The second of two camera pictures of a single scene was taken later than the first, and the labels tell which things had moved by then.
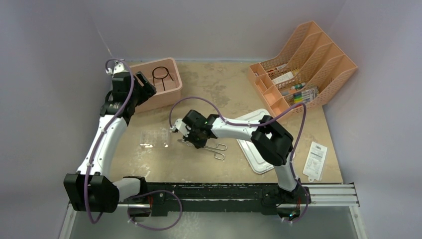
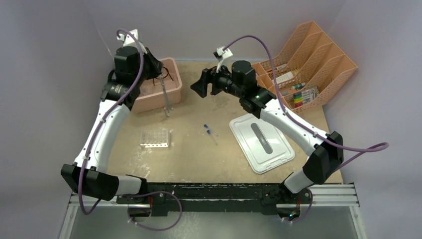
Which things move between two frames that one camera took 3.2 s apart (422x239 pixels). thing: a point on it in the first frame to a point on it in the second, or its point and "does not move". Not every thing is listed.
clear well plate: [155, 139] does not move
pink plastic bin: [164, 75] does not move
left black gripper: [147, 90] to [156, 65]
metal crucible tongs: [218, 156] to [167, 108]
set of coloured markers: [305, 96] does not move
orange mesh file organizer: [313, 67] does not move
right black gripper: [189, 138] to [209, 76]
